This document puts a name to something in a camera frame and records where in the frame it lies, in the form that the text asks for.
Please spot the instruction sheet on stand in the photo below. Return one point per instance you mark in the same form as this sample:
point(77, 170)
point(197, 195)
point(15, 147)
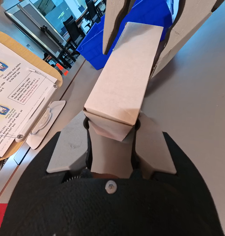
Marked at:
point(49, 70)

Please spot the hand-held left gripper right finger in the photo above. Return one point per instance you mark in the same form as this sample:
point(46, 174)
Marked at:
point(154, 149)

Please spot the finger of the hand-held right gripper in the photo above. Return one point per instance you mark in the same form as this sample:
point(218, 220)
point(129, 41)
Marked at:
point(112, 22)
point(189, 27)

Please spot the white cardboard mailer box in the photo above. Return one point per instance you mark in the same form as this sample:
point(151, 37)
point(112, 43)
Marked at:
point(123, 77)

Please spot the framed monitor on stand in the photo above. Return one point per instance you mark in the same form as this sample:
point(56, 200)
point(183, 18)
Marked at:
point(31, 22)

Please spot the orange striped cone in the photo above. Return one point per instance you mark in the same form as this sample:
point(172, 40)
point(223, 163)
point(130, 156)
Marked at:
point(60, 67)

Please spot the black office chair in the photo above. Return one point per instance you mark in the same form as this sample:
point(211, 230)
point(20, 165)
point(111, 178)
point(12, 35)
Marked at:
point(92, 11)
point(72, 29)

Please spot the blue plastic bin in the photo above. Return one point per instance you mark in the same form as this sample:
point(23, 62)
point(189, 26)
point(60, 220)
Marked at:
point(94, 48)

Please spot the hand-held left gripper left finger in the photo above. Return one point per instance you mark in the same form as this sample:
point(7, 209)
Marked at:
point(68, 149)

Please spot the printed instruction sheet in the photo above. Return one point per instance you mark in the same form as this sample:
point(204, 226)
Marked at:
point(22, 88)

